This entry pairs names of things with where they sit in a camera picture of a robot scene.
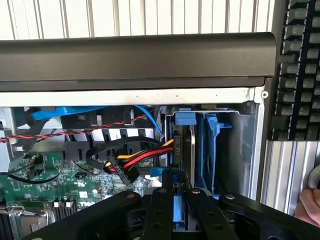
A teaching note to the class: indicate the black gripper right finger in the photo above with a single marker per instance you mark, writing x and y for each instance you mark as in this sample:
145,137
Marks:
250,215

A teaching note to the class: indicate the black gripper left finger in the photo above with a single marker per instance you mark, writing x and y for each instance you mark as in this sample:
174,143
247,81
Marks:
157,215

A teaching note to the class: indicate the silver metal disk bay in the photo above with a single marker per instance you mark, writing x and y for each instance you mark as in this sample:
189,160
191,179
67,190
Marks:
237,150

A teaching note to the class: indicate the empty blue disk carrier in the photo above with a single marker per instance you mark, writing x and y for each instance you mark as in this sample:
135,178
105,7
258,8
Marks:
210,150

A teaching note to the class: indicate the person's hand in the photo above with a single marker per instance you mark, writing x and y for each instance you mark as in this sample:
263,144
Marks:
310,205

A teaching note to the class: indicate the green motherboard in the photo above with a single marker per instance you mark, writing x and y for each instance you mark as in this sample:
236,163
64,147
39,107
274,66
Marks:
75,185

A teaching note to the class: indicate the black plastic fan shroud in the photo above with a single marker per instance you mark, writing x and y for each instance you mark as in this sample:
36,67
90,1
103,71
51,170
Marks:
115,132

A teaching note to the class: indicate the small black heat sink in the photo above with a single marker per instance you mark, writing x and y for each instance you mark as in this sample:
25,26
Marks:
63,211

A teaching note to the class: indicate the silver CPU socket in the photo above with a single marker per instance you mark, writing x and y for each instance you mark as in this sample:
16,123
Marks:
25,222

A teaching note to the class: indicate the black keyboard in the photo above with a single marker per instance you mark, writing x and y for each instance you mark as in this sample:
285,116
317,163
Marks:
297,75

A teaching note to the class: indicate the black and silver PC case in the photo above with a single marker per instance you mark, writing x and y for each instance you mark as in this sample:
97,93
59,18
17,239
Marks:
137,60

